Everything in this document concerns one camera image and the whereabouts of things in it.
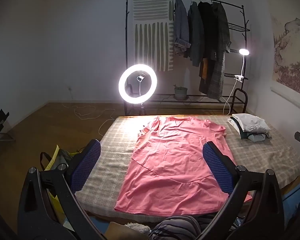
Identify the grey folded garment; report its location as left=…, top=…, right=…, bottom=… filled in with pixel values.
left=231, top=114, right=272, bottom=132

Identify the black coat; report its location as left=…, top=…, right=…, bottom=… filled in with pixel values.
left=197, top=1, right=219, bottom=94

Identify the green striped hanging cloth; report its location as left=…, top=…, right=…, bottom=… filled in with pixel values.
left=132, top=0, right=175, bottom=72

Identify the denim jacket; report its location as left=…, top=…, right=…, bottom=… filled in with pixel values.
left=174, top=0, right=192, bottom=55

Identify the pink t-shirt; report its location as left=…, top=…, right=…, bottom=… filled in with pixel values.
left=114, top=116, right=253, bottom=215

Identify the black metal frame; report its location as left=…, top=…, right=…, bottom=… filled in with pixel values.
left=234, top=88, right=248, bottom=113

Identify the beige plaid blanket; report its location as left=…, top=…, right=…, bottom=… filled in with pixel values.
left=75, top=115, right=300, bottom=218

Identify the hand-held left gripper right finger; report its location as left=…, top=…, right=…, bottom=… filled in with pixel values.
left=195, top=141, right=285, bottom=240

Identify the white folded garment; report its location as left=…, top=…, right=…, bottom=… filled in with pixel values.
left=227, top=117, right=243, bottom=133

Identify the light blue folded garment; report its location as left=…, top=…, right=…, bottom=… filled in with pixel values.
left=249, top=131, right=272, bottom=142

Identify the white floor cable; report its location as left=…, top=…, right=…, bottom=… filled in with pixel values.
left=64, top=102, right=118, bottom=135

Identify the yellow bag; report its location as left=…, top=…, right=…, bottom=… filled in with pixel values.
left=40, top=144, right=83, bottom=215

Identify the person's striped clothing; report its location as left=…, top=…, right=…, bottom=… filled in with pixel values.
left=149, top=215, right=240, bottom=240

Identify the orange garment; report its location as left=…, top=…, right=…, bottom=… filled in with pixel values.
left=199, top=58, right=209, bottom=79

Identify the landscape wall painting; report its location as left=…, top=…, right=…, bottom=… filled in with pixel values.
left=270, top=12, right=300, bottom=93

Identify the potted plant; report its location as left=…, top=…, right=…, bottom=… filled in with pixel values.
left=173, top=84, right=188, bottom=101

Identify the beige object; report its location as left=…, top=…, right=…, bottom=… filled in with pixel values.
left=107, top=221, right=150, bottom=240

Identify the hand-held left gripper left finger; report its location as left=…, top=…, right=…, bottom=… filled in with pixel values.
left=17, top=139, right=108, bottom=240

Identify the black metal clothes rack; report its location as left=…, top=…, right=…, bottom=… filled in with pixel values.
left=124, top=0, right=250, bottom=117

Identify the blue plastic sheet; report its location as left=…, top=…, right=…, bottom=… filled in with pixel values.
left=281, top=186, right=300, bottom=202

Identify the dark green blazer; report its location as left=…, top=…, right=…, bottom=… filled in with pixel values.
left=185, top=2, right=205, bottom=67

